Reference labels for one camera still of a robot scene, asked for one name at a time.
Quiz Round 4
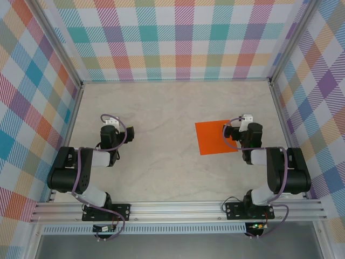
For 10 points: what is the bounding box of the orange paper sheet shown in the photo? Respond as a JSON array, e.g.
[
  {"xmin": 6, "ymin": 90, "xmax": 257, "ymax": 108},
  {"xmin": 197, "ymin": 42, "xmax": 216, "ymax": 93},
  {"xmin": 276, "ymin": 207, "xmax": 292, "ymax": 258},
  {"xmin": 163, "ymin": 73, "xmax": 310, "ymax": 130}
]
[{"xmin": 195, "ymin": 120, "xmax": 239, "ymax": 156}]

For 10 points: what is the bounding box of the grey metal sheet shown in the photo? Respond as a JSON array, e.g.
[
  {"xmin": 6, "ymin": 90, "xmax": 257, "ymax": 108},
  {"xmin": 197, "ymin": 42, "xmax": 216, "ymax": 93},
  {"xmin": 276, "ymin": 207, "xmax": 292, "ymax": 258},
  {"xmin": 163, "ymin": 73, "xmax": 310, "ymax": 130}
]
[{"xmin": 34, "ymin": 234, "xmax": 324, "ymax": 259}]

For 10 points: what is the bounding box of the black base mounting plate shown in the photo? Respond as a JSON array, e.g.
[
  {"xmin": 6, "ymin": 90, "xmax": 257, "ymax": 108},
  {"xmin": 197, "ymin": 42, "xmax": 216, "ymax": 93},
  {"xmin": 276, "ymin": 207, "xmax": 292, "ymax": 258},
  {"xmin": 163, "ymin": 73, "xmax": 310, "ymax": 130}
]
[
  {"xmin": 225, "ymin": 201, "xmax": 275, "ymax": 221},
  {"xmin": 81, "ymin": 203, "xmax": 132, "ymax": 222}
]

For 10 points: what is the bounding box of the aluminium side frame rail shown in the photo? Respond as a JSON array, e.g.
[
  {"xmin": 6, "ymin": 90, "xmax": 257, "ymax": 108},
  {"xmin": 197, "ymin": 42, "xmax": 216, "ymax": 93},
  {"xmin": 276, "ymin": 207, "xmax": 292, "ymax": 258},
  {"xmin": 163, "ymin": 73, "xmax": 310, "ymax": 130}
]
[
  {"xmin": 47, "ymin": 83, "xmax": 85, "ymax": 203},
  {"xmin": 269, "ymin": 82, "xmax": 309, "ymax": 200}
]

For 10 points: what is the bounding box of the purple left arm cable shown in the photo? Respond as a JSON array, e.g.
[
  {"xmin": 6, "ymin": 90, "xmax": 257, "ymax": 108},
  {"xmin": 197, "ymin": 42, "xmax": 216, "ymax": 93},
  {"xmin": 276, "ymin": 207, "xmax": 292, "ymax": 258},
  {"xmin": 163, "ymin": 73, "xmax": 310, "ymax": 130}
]
[{"xmin": 71, "ymin": 113, "xmax": 128, "ymax": 242}]

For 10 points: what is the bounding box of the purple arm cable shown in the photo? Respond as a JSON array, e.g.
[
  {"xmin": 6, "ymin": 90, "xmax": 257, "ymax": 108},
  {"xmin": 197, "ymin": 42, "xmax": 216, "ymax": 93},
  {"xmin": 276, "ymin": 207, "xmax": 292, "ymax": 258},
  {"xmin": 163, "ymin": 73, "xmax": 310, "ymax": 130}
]
[
  {"xmin": 71, "ymin": 113, "xmax": 128, "ymax": 242},
  {"xmin": 222, "ymin": 115, "xmax": 289, "ymax": 240}
]

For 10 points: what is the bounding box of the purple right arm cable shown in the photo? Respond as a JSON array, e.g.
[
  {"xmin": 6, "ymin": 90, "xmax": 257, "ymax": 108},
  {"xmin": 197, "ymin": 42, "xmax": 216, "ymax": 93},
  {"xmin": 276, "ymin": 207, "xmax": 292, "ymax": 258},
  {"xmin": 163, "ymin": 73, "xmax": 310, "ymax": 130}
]
[{"xmin": 222, "ymin": 115, "xmax": 289, "ymax": 240}]

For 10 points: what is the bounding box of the long aluminium frame bar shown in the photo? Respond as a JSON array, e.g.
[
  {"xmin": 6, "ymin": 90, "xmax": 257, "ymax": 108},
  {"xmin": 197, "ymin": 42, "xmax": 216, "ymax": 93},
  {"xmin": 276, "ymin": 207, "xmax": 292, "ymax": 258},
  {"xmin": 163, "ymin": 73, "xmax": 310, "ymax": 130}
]
[{"xmin": 80, "ymin": 78, "xmax": 273, "ymax": 84}]

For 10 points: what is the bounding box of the wide aluminium mounting rail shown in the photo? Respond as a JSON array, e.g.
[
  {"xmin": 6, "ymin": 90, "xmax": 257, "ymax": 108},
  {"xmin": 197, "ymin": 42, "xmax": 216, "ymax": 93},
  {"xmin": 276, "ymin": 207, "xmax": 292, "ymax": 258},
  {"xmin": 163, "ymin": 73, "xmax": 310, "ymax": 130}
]
[{"xmin": 29, "ymin": 200, "xmax": 329, "ymax": 223}]

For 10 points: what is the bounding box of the aluminium frame post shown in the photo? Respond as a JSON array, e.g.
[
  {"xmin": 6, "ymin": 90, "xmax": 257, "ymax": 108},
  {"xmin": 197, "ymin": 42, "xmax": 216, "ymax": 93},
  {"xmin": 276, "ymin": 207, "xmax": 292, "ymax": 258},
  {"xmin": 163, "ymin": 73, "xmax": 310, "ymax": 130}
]
[
  {"xmin": 314, "ymin": 220, "xmax": 334, "ymax": 259},
  {"xmin": 25, "ymin": 223, "xmax": 44, "ymax": 259},
  {"xmin": 31, "ymin": 0, "xmax": 83, "ymax": 88},
  {"xmin": 269, "ymin": 0, "xmax": 323, "ymax": 86}
]

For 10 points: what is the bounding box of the slotted grey cable duct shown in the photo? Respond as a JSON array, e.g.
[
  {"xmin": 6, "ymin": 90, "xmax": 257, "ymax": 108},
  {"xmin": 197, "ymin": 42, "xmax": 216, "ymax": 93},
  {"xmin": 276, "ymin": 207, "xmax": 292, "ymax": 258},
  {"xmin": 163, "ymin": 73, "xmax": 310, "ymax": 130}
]
[{"xmin": 42, "ymin": 222, "xmax": 247, "ymax": 235}]

